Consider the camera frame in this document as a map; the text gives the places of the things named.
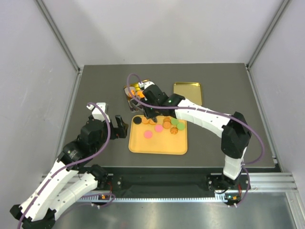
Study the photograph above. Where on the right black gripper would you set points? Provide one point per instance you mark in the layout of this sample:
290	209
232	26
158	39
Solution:
149	114

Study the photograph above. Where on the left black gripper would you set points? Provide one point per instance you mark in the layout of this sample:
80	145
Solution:
120	131

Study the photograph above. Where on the orange fish shaped cookie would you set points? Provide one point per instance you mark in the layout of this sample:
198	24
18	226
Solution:
140	94

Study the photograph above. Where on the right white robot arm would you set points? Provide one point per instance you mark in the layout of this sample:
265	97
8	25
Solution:
229	128

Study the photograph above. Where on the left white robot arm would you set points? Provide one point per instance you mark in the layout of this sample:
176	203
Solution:
70	179

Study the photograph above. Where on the black sandwich cookie corner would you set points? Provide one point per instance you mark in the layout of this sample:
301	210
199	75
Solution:
137	120

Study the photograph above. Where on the decorated cookie tin box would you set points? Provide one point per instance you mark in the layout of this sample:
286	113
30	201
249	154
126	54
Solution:
135	89

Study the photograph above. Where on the tan round biscuit behind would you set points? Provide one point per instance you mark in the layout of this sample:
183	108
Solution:
152	122

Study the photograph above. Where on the orange swirl cookie upper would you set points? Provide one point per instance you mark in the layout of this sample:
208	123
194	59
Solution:
167	119

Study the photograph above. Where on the orange swirl cookie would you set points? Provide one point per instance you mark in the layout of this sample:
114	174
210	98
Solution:
174	130
167	119

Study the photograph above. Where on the tan round patterned biscuit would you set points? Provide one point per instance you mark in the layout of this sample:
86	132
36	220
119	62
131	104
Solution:
145	120

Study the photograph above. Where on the white paper cup back left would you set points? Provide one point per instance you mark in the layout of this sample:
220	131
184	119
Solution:
128	90

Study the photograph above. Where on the pink sandwich cookie upper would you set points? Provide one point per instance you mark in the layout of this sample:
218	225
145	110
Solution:
158	128

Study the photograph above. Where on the pink sandwich cookie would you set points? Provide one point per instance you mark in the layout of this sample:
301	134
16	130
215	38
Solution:
158	128
148	134

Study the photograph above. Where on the green cookie upper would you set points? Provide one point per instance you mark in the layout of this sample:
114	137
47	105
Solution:
174	121

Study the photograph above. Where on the green cookie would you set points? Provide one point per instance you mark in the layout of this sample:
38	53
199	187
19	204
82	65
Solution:
174	121
180	126

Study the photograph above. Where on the yellow plastic tray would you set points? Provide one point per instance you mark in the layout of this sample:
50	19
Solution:
161	143

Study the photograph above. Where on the pink sandwich cookie lower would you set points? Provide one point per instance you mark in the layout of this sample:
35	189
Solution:
148	134

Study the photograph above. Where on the orange swirl cookie right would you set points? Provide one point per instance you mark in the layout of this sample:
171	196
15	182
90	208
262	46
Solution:
174	130

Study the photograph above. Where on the green cookie right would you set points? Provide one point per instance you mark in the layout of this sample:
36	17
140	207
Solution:
180	126

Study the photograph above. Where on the gold tin lid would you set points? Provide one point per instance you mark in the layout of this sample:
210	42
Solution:
190	90

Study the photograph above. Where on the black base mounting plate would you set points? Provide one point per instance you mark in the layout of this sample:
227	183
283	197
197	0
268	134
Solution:
168	181

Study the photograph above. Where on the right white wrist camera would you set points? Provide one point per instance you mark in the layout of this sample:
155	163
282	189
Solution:
145	85

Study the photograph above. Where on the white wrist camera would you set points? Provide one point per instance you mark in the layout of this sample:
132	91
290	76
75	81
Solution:
99	112
145	85

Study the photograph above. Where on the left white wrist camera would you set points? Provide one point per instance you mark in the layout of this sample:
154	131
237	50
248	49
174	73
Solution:
99	112

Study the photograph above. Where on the aluminium frame rail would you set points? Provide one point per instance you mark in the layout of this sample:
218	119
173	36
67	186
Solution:
257	182

